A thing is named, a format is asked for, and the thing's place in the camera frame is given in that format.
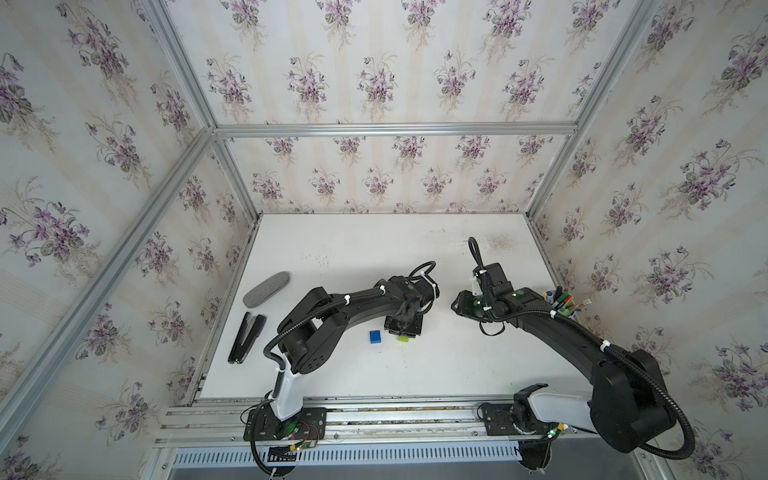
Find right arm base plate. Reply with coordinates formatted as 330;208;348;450
476;402;564;440

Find pink pen holder cup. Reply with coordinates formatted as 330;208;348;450
544;287;592;317

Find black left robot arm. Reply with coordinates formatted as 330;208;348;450
263;261;440;420

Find white vented cable duct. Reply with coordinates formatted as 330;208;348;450
172;441;522;469

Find black stapler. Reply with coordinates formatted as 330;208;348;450
228;311;267;364

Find aluminium mounting rail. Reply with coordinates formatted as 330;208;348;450
152;395;652;448

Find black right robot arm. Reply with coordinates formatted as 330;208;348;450
451;237;696;461

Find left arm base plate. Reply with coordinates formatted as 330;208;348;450
243;405;328;444

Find grey fabric pencil case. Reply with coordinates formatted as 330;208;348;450
242;271;291;309

